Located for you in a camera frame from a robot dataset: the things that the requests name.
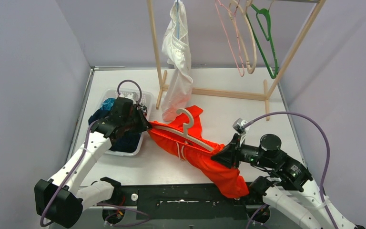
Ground white plastic basket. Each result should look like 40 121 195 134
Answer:
88 88 153 156

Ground pink hanger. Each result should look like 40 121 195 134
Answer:
214 0 245 77

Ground wooden hanger orange shorts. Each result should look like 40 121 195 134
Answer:
153 108 213 152

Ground blue patterned shorts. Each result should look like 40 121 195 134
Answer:
100 98 116 111

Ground green hanger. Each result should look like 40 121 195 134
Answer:
245 3 279 79

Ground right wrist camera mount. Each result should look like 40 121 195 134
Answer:
233 118 248 135

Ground blue wire hanger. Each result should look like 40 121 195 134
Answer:
175 0 180 40

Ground camouflage orange black shorts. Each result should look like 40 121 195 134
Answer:
138 102 148 118

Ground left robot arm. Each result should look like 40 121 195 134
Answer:
34 97 152 229

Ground wooden clothes rack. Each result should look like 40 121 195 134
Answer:
146 0 325 113

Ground wooden hanger navy shorts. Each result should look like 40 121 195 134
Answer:
228 0 257 76

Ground white shorts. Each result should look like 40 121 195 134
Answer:
161 0 193 122

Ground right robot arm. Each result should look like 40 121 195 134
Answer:
211 134 362 229

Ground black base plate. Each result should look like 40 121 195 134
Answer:
105 184 262 220

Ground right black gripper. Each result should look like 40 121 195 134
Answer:
211 133 275 168

